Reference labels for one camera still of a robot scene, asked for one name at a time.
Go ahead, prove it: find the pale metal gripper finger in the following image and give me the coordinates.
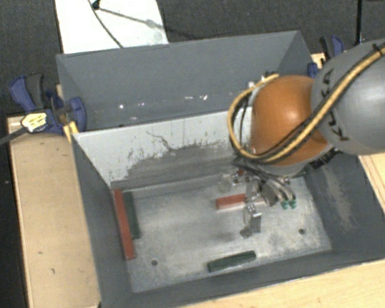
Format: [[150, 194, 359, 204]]
[[235, 201, 267, 240], [216, 171, 247, 194]]

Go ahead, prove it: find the short red-brown flat block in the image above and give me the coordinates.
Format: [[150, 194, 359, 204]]
[[214, 193, 250, 211]]

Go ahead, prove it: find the dark green flat block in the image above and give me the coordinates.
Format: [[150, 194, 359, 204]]
[[122, 190, 144, 241], [205, 249, 258, 274]]

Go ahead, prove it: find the grey metal bin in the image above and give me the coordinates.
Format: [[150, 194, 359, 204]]
[[53, 5, 385, 308]]

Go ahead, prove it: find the long red-brown flat block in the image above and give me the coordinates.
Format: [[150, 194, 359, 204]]
[[112, 187, 138, 262]]

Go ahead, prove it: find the pale wood flat board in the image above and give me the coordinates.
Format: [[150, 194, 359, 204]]
[[0, 104, 104, 308]]

